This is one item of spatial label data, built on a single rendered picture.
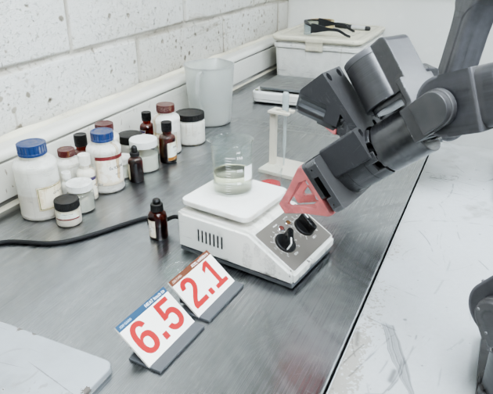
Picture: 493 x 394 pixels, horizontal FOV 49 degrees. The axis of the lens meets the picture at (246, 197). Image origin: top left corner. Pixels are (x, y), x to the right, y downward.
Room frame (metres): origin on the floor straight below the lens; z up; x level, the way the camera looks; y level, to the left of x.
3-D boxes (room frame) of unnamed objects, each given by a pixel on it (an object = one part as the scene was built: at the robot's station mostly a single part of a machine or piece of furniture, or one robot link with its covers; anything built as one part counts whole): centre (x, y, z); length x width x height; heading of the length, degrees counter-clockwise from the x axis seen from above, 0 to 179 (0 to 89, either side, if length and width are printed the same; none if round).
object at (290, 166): (1.03, -0.08, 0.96); 0.08 x 0.08 x 0.13; 58
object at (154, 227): (0.75, 0.14, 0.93); 0.03 x 0.03 x 0.07
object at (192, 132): (1.21, 0.13, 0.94); 0.07 x 0.07 x 0.07
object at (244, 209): (0.73, 0.02, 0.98); 0.12 x 0.12 x 0.01; 57
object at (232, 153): (0.75, 0.02, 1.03); 0.07 x 0.06 x 0.08; 95
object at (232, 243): (0.72, -0.01, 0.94); 0.22 x 0.13 x 0.08; 57
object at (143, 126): (1.16, 0.22, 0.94); 0.03 x 0.03 x 0.08
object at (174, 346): (0.50, 0.10, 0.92); 0.09 x 0.06 x 0.04; 151
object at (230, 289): (0.59, 0.05, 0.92); 0.09 x 0.06 x 0.04; 151
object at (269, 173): (0.90, -0.04, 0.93); 0.04 x 0.04 x 0.06
